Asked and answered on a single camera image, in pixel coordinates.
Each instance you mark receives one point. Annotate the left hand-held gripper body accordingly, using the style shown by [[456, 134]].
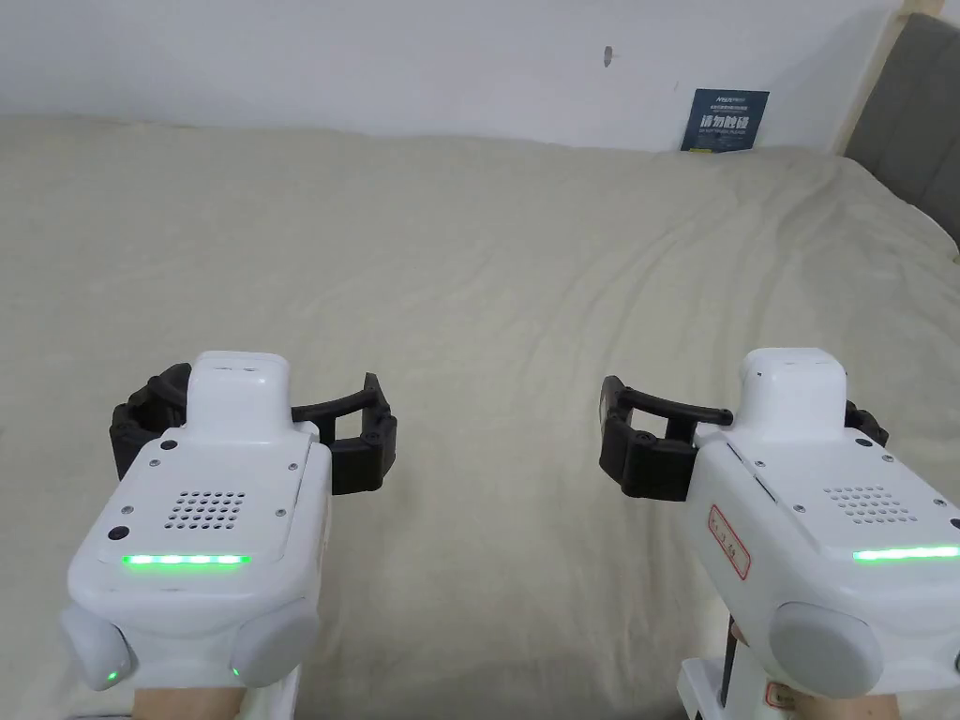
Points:
[[202, 517]]

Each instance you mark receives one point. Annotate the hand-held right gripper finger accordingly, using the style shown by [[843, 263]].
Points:
[[645, 465], [866, 429]]

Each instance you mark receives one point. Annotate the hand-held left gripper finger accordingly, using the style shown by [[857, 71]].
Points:
[[367, 457], [142, 420]]

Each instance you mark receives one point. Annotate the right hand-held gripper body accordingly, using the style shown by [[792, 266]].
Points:
[[817, 540]]

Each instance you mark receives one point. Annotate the person's right hand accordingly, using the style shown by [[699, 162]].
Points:
[[874, 709]]

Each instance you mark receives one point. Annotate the person's left hand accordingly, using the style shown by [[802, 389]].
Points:
[[187, 703]]

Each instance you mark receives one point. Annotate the bed with beige sheet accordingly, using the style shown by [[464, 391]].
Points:
[[480, 285]]

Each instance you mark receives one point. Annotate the grey padded headboard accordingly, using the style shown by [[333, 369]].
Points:
[[919, 120]]

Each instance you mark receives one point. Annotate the dark blue sign card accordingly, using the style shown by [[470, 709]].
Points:
[[724, 120]]

